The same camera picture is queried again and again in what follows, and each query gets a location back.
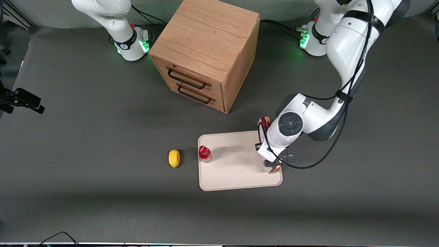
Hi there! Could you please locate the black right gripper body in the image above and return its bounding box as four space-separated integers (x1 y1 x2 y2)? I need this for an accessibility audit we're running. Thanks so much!
0 80 16 114

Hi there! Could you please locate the red tartan cookie box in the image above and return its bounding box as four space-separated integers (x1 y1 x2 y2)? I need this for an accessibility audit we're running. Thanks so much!
260 117 282 174

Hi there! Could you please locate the beige plastic tray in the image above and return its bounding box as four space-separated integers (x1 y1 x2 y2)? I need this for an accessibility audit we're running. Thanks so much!
198 129 283 191

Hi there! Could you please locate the small red bottle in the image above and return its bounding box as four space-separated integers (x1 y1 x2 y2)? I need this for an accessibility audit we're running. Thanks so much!
199 145 213 164

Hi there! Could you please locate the wooden drawer front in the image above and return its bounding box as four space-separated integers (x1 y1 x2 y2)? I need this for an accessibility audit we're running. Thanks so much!
164 77 226 114
153 57 224 102

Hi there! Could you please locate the yellow lemon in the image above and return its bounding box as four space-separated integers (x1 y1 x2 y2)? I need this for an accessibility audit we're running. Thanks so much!
168 149 180 168

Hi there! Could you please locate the wooden drawer cabinet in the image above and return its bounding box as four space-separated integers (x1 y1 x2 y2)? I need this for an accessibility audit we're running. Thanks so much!
148 0 261 114

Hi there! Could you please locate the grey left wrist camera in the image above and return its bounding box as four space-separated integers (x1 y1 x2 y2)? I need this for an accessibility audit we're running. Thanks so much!
263 154 297 168

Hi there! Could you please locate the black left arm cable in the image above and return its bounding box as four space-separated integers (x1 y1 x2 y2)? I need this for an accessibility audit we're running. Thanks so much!
257 0 376 170

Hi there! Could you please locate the aluminium frame rail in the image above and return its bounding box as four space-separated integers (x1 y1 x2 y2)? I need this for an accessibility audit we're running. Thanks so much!
0 0 35 31

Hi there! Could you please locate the black drawer handle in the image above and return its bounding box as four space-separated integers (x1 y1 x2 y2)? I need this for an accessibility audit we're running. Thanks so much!
177 85 215 105
167 67 212 90

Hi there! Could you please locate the black left base cable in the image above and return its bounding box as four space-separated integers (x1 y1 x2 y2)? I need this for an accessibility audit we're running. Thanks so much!
260 19 304 39

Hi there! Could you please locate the black base cable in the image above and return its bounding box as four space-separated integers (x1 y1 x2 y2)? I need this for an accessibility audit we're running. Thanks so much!
131 5 167 39
260 19 304 39

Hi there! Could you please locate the thin black cable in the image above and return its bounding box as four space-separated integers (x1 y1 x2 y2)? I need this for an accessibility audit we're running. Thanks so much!
34 232 80 246

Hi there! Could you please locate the black right base cable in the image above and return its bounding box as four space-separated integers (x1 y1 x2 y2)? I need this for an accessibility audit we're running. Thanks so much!
131 5 167 39

